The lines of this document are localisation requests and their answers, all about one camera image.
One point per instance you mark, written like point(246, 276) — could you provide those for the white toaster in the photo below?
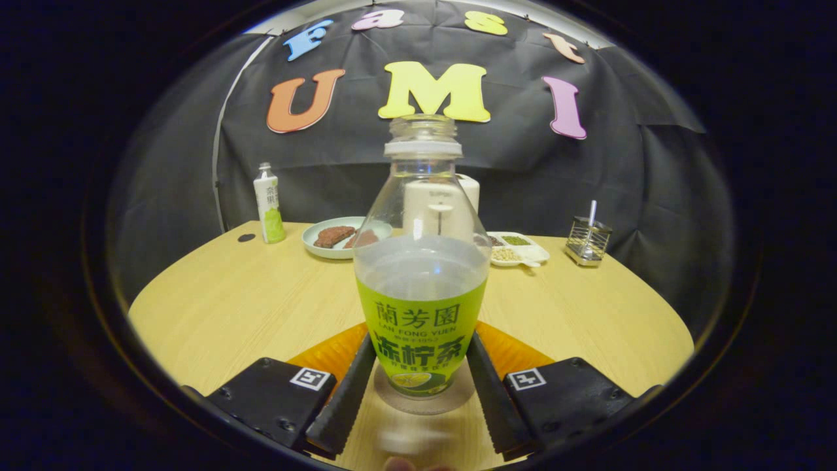
point(472, 193)

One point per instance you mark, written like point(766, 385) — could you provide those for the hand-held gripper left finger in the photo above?
point(346, 405)

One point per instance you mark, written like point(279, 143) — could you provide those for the white divided tray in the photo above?
point(529, 252)

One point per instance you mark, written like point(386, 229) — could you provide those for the green label juice bottle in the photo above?
point(422, 314)

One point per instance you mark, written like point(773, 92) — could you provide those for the pale round plate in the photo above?
point(314, 252)

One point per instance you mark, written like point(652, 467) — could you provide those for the brown meat piece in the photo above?
point(333, 235)
point(363, 239)

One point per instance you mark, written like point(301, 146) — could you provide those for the wooden table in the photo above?
point(229, 307)

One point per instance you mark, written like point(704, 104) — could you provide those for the small white green bottle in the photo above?
point(269, 209)

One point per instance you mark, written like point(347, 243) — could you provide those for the round brown coaster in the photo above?
point(461, 396)

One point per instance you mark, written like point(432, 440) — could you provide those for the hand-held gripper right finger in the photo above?
point(494, 405)

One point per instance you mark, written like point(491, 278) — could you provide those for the white spoon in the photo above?
point(592, 212)

